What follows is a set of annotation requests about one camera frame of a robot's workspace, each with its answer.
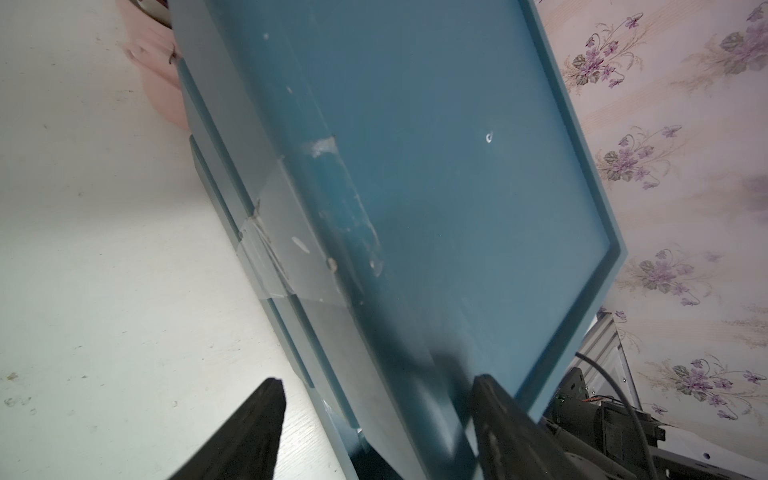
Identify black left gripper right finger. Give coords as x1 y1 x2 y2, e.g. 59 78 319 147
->
470 374 600 479

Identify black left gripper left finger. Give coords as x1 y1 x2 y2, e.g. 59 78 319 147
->
171 378 286 480

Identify teal drawer cabinet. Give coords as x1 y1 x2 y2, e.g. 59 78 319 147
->
170 1 626 479

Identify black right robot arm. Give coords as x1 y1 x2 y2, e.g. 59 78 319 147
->
542 353 767 479

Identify pink pen cup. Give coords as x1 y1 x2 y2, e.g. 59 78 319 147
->
116 0 189 130

